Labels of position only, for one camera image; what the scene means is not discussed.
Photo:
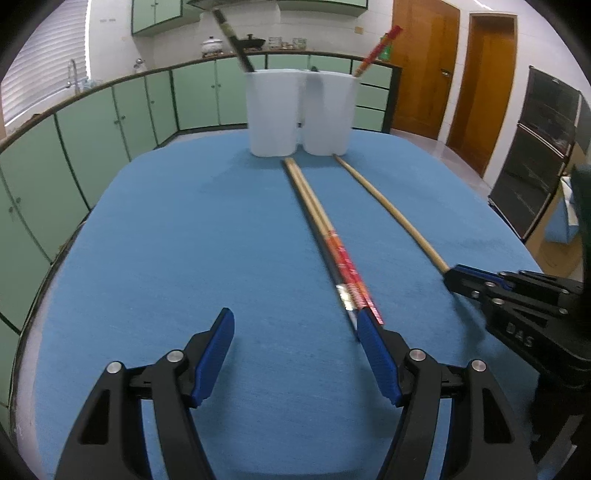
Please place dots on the blue bag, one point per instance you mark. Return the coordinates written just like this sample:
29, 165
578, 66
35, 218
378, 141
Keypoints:
561, 224

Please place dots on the green base cabinets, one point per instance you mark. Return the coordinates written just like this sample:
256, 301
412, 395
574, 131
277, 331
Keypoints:
92, 138

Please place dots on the white window blinds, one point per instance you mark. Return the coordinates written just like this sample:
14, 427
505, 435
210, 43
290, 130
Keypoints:
41, 60

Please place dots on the white double utensil holder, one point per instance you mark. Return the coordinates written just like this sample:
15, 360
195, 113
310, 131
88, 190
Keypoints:
272, 115

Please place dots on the blue table mat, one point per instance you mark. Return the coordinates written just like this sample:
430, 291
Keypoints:
184, 230

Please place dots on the green bottle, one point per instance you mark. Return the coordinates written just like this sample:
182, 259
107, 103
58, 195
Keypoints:
387, 53

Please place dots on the plain wooden door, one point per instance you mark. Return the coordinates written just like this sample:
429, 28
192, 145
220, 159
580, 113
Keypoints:
485, 92

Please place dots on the metal sink faucet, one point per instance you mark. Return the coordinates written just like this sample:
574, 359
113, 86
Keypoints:
71, 76

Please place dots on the white cooking pot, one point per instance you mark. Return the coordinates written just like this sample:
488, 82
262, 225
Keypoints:
212, 46

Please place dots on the glass jar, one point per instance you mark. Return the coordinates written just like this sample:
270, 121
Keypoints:
275, 42
298, 43

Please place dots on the red-printed bamboo chopstick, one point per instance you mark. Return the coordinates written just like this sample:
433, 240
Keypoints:
376, 50
329, 240
336, 240

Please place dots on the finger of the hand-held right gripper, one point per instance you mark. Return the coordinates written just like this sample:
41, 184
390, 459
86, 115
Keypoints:
468, 279
545, 284

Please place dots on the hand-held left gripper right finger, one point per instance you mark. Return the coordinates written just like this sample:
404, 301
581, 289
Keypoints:
378, 355

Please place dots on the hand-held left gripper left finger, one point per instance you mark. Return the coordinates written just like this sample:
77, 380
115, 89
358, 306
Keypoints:
210, 360

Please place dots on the green wall cabinets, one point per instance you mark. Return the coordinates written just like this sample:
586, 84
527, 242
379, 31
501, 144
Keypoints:
157, 14

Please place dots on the black glass-front cabinet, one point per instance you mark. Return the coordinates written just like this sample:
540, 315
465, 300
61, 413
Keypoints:
531, 152

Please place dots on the plain bamboo chopstick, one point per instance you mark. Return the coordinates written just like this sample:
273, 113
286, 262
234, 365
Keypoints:
401, 218

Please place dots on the black wok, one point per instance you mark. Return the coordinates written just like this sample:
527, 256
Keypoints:
253, 42

